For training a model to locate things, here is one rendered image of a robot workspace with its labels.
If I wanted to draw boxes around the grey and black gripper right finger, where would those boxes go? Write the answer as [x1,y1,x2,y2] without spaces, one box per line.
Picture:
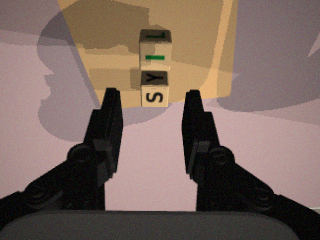
[181,90,320,240]

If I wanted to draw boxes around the tan letter block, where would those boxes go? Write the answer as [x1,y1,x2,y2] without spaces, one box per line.
[140,71,169,107]
[139,29,172,71]

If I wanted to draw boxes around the tan flat mat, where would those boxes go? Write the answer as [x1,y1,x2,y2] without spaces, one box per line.
[57,0,238,108]

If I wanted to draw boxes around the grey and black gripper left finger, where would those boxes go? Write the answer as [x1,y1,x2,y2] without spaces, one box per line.
[0,88,123,231]

